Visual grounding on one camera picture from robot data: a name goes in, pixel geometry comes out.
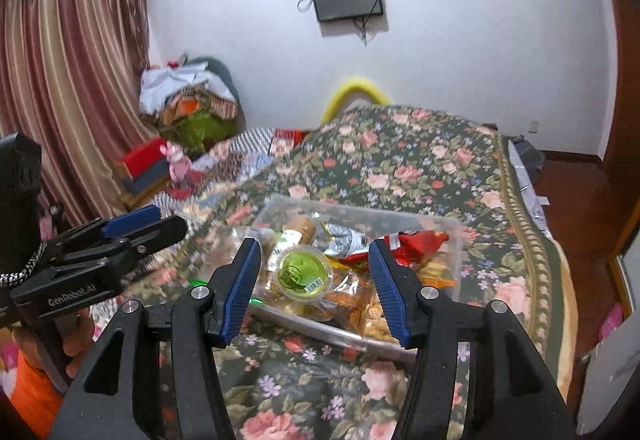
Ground pink plush toy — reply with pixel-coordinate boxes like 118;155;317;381
159;142;194;181

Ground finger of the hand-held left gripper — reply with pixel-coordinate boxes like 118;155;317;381
101;204;162;241
119;214;189;261

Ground red box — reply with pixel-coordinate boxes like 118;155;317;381
119;137;168;181

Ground person's left forearm orange sleeve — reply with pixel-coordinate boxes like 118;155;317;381
0;345;70;440

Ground person's left hand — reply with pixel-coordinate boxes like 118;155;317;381
12;312;98;381

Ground black white braided cord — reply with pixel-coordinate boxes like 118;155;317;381
0;240;49;289

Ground grey bag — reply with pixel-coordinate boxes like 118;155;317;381
507;135;544;171

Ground green jelly cup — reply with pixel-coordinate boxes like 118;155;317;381
277;244;335;301

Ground black monitor cable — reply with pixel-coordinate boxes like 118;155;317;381
297;0;382;46

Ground striped pink curtain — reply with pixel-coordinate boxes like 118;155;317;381
0;0;161;231

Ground green floral blanket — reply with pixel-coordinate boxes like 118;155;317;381
95;104;581;440

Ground silver snack packet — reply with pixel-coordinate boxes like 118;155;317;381
317;220;374;265

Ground white crumpled cloth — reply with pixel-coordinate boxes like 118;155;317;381
140;62;236;113

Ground dark blue box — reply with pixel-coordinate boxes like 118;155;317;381
122;160;174;197

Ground pink bag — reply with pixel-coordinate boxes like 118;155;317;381
597;302;626;342

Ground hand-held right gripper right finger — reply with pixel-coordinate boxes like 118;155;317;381
367;237;578;440

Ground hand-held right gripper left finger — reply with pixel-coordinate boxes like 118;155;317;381
47;236;263;440

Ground yellow foam ring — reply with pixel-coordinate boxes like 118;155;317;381
322;76;394;123

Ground wooden door frame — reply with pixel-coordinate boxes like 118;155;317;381
595;0;640;271

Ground green cloth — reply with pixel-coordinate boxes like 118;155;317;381
172;112;239;155

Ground clear plastic container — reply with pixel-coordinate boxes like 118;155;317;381
227;194;463;353

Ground red snack packet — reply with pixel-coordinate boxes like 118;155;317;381
332;229;451;271

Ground grey cushion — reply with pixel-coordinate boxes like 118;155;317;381
187;56;239;105

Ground white door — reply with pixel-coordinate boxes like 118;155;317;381
575;250;640;436

